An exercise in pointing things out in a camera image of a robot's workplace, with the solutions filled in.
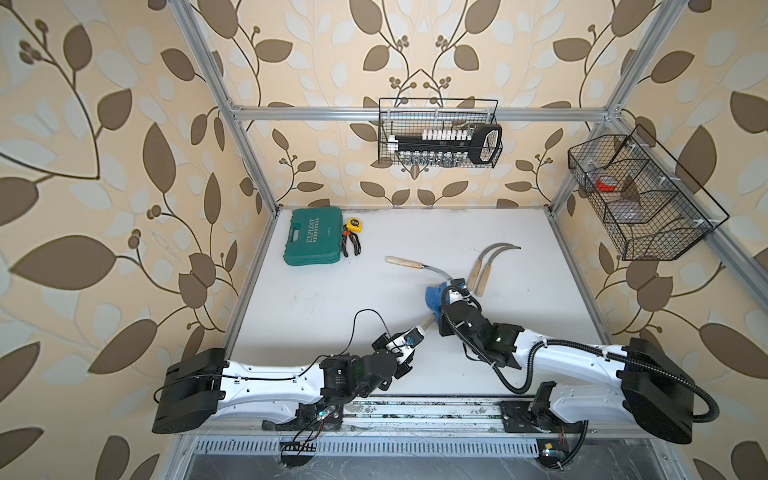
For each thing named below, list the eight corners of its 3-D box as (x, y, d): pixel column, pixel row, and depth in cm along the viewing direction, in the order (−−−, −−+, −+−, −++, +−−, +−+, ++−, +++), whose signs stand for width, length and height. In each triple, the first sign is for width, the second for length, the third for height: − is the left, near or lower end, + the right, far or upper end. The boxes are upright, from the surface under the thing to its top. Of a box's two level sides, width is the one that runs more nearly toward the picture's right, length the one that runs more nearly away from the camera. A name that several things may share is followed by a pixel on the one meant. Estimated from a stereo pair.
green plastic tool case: (281, 265, 105) (278, 258, 102) (296, 215, 121) (294, 207, 118) (340, 265, 105) (338, 258, 102) (347, 215, 121) (346, 207, 118)
